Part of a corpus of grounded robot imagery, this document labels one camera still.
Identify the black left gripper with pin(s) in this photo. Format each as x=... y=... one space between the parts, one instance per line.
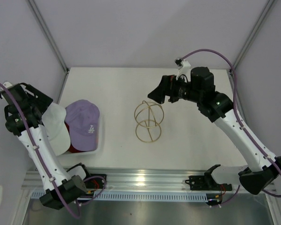
x=43 y=101

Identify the white slotted cable duct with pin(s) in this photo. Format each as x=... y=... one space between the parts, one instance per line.
x=152 y=197

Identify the white plastic basket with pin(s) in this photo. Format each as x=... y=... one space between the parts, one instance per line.
x=99 y=146

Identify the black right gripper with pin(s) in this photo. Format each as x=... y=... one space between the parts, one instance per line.
x=166 y=85

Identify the right aluminium frame post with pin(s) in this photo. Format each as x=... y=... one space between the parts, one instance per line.
x=257 y=26

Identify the purple baseball cap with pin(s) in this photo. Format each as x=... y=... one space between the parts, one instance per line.
x=83 y=119

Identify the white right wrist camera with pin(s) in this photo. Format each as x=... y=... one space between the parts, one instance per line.
x=184 y=66

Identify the aluminium mounting rail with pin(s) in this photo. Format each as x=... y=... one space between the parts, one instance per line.
x=146 y=180

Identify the red baseball cap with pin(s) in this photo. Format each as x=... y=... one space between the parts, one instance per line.
x=72 y=149

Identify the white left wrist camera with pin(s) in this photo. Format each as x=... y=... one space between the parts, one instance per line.
x=6 y=86

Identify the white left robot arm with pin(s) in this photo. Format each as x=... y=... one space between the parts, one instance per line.
x=23 y=115

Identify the aluminium frame post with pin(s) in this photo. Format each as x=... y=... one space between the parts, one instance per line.
x=257 y=26
x=47 y=33

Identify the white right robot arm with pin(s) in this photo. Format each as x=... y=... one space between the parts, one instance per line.
x=262 y=166

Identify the white baseball cap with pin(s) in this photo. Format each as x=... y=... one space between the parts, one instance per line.
x=54 y=122

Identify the gold wire hat stand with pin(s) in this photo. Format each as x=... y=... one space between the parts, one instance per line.
x=151 y=122

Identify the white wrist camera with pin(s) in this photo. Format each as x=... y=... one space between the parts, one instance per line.
x=184 y=66
x=6 y=86

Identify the left aluminium frame post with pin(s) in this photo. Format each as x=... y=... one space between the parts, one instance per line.
x=47 y=33

